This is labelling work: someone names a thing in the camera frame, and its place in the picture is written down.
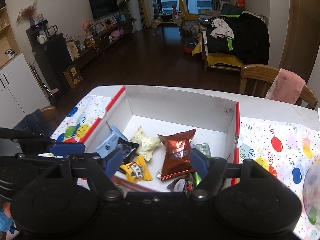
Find white garment on sofa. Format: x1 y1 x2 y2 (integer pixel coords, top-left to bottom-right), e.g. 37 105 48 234
210 18 234 40

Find dark sofa with clothes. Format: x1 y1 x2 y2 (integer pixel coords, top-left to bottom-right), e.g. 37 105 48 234
191 4 270 70

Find low dark tv console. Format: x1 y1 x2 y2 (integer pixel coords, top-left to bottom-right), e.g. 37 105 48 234
73 20 133 69

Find green snack packet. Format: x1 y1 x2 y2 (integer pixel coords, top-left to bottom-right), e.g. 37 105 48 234
191 142 213 188

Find operator hand blue sleeve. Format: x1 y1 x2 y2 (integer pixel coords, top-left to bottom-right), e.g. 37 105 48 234
1 202 14 232

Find yellow snack packet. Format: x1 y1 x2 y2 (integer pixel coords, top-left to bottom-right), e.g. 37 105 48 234
120 155 152 183

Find light blue snack packet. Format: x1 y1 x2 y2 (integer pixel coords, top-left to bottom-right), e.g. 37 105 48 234
95 125 128 158

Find black television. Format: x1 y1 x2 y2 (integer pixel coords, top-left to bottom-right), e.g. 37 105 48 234
89 0 119 20

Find black purple snack packet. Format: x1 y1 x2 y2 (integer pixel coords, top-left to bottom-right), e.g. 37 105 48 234
117 138 139 164

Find cream white snack packet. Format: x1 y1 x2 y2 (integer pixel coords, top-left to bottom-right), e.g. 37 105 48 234
130 126 161 161

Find yellow giraffe toy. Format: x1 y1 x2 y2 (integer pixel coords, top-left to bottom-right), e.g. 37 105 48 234
178 0 200 23

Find brown cardboard box on floor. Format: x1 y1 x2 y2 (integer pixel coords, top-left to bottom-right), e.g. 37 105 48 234
63 65 82 89

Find colourful balloon tablecloth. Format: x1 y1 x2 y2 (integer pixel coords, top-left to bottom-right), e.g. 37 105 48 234
52 94 319 239

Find pink towel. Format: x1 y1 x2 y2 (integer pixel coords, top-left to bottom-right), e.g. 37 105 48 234
265 68 305 104

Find left wooden chair with jeans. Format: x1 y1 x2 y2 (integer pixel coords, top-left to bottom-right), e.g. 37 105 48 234
14 105 59 138

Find dark red-black snack packet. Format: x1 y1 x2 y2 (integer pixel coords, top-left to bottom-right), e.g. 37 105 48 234
167 172 202 197

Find brown foil snack packet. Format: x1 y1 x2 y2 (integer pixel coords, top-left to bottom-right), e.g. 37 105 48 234
158 129 196 181

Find white cabinet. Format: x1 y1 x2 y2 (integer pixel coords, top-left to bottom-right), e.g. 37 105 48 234
0 53 50 128

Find red cardboard box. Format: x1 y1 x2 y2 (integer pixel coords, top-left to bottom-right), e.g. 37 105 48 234
84 86 240 163

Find wooden chair with backrest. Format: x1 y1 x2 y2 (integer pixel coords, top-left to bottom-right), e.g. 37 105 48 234
238 64 318 109

